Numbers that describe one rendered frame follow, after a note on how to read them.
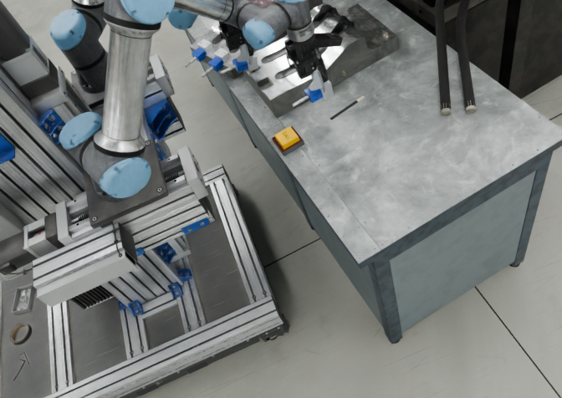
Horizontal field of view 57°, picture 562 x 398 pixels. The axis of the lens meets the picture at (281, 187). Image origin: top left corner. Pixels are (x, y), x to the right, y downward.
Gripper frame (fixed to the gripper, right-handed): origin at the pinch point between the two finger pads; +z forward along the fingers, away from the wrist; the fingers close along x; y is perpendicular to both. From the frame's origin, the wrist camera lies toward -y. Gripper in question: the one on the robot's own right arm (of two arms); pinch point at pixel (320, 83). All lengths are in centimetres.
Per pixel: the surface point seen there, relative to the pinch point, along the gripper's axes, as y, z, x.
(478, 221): -20, 37, 50
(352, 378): 38, 95, 50
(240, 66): 15.7, 1.1, -28.1
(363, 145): -1.5, 15.0, 17.7
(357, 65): -19.0, 11.9, -10.6
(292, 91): 6.1, 7.5, -11.3
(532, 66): -111, 75, -15
